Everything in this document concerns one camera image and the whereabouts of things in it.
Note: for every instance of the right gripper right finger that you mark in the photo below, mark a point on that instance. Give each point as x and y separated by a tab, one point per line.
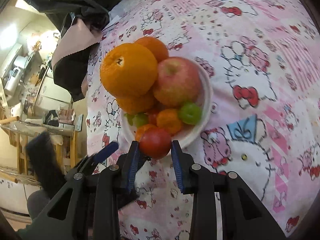
243	215

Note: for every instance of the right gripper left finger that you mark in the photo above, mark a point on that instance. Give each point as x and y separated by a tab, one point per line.
84	202

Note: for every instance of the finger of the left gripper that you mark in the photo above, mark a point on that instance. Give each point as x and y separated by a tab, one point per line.
87	164

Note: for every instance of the small mandarin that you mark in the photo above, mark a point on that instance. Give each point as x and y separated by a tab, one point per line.
142	129
169	120

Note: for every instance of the green lime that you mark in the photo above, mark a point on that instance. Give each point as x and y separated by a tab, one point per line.
140	119
190	113

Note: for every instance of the red cherry tomato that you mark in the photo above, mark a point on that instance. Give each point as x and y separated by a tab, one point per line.
152	116
155	143

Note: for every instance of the red apple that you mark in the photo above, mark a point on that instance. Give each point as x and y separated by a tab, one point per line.
178	81

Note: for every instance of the large orange with stem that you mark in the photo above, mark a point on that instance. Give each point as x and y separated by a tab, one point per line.
156	46

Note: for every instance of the wooden rack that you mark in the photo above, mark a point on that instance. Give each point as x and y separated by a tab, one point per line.
21	132

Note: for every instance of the white kitchen cabinet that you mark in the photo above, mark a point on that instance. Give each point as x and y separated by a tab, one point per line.
50	96

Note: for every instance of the black and pink cloth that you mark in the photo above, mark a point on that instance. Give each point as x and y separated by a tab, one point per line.
80	23

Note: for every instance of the pink cartoon print tablecloth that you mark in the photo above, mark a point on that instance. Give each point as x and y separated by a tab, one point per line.
262	58

